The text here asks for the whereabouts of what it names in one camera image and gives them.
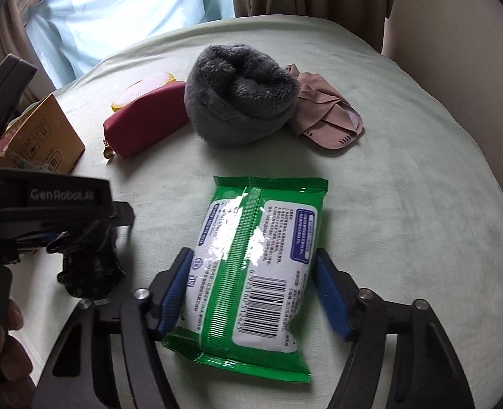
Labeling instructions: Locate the light blue pillow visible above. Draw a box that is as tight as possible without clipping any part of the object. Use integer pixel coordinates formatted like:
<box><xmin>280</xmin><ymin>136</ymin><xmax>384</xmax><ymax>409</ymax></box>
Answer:
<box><xmin>25</xmin><ymin>0</ymin><xmax>235</xmax><ymax>88</ymax></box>

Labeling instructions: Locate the pink face mask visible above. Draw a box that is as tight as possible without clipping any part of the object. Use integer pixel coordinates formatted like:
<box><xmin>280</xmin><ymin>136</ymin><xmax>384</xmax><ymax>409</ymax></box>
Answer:
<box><xmin>283</xmin><ymin>63</ymin><xmax>365</xmax><ymax>153</ymax></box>

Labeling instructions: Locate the yellow pink hair brush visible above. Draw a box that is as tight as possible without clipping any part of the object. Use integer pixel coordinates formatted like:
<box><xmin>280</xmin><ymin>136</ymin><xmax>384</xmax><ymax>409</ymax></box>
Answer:
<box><xmin>112</xmin><ymin>72</ymin><xmax>177</xmax><ymax>113</ymax></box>

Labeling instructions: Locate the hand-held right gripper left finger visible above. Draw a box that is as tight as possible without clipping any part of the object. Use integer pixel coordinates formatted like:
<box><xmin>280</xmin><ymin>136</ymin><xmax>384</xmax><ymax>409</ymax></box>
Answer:
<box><xmin>30</xmin><ymin>247</ymin><xmax>195</xmax><ymax>409</ymax></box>

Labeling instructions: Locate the grey fluffy hat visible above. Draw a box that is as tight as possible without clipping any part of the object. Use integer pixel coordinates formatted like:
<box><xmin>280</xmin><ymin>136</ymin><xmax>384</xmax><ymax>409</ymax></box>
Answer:
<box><xmin>184</xmin><ymin>43</ymin><xmax>300</xmax><ymax>149</ymax></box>

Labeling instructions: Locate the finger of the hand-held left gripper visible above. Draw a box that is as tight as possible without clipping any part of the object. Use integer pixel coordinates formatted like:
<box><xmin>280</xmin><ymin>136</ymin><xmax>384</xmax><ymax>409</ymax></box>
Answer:
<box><xmin>17</xmin><ymin>201</ymin><xmax>135</xmax><ymax>254</ymax></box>

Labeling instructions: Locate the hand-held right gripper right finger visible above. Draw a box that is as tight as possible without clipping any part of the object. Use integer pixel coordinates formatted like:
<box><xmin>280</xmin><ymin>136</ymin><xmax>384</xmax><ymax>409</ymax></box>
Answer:
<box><xmin>313</xmin><ymin>247</ymin><xmax>476</xmax><ymax>409</ymax></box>

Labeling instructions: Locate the green wet wipes packet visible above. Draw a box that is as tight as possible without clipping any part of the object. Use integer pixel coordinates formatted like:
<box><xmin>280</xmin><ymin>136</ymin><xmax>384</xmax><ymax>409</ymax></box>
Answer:
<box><xmin>162</xmin><ymin>175</ymin><xmax>329</xmax><ymax>385</ymax></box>

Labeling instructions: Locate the red zip pouch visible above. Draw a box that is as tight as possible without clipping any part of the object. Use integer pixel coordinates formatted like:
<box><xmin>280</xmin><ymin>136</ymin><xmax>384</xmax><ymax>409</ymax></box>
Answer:
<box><xmin>103</xmin><ymin>80</ymin><xmax>192</xmax><ymax>160</ymax></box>

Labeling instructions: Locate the black plastic bag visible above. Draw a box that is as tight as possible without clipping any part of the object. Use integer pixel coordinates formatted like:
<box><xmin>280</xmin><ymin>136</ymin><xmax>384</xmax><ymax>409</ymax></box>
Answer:
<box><xmin>57</xmin><ymin>224</ymin><xmax>127</xmax><ymax>300</ymax></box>

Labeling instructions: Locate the person's left hand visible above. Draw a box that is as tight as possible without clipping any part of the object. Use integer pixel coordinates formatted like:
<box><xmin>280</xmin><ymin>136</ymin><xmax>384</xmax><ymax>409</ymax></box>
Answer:
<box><xmin>0</xmin><ymin>302</ymin><xmax>34</xmax><ymax>386</ymax></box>

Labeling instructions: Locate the brown cardboard box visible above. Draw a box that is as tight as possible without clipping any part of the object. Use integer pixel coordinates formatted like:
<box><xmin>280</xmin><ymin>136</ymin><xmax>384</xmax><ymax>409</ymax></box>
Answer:
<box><xmin>0</xmin><ymin>94</ymin><xmax>86</xmax><ymax>175</ymax></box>

